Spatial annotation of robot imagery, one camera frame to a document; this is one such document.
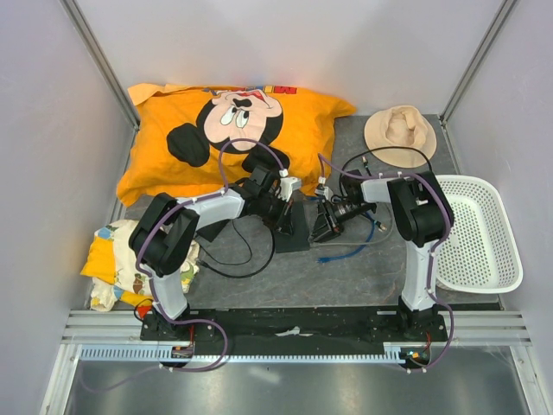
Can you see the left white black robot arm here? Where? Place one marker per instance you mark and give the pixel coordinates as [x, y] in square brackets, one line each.
[163, 236]

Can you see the orange Mickey Mouse pillow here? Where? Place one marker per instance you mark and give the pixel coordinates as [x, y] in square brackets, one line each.
[194, 138]

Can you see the patterned cream yellow cloth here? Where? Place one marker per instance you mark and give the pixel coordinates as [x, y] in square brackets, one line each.
[112, 266]

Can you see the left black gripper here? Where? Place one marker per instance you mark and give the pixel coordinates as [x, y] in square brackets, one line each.
[282, 223]

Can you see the grey slotted cable duct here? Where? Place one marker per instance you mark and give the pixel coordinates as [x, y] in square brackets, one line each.
[172, 354]

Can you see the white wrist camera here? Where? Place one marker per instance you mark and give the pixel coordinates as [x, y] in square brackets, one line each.
[288, 185]
[322, 190]

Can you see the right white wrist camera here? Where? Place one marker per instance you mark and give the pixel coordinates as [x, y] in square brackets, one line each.
[322, 190]

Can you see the beige bucket hat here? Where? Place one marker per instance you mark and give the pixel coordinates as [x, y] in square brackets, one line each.
[405, 137]

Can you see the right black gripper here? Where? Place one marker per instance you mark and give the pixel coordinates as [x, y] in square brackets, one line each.
[327, 226]

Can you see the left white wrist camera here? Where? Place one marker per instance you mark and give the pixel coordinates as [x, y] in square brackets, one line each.
[288, 185]

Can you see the black network switch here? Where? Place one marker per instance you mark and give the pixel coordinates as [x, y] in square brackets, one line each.
[297, 239]

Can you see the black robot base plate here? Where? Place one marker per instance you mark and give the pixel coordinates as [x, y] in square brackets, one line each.
[276, 330]

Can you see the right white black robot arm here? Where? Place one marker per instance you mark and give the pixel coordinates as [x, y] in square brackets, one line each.
[423, 218]

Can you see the white perforated plastic basket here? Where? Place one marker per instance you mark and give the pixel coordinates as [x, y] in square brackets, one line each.
[480, 255]

